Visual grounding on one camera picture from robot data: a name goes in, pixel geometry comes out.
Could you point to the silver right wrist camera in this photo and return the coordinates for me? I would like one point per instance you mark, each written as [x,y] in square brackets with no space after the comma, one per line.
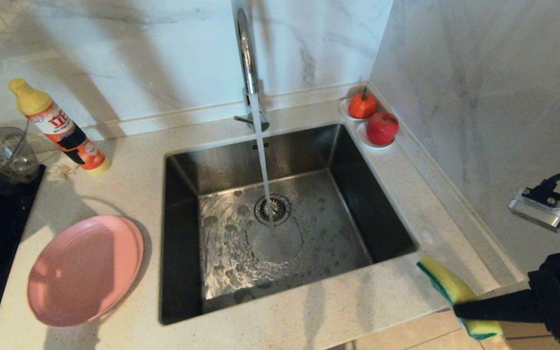
[540,216]

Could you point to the clear glass bowl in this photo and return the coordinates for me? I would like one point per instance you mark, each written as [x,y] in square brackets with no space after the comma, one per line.
[9,146]

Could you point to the pink round plate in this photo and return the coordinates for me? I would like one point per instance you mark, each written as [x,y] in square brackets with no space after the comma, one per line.
[85,272]

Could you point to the yellow fish-shaped sponge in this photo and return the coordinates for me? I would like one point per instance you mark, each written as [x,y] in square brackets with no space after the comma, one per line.
[447,284]

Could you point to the stainless steel sink basin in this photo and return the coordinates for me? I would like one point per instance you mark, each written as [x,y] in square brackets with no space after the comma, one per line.
[357,194]

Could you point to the running tap water stream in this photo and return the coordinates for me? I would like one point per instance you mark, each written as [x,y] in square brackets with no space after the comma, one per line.
[261,155]

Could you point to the crumpled white tissue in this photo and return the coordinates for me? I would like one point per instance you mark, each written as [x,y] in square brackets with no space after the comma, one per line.
[61,171]

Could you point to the red apple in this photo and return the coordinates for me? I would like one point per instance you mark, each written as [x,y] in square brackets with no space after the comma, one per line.
[382,129]

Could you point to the orange dish soap bottle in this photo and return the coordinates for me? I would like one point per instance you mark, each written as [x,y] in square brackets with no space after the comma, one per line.
[65,131]

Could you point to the chrome kitchen faucet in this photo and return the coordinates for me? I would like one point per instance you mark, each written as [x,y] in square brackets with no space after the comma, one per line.
[245,53]

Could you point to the small white dish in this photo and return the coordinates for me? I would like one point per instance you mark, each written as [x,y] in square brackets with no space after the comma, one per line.
[362,138]
[343,109]

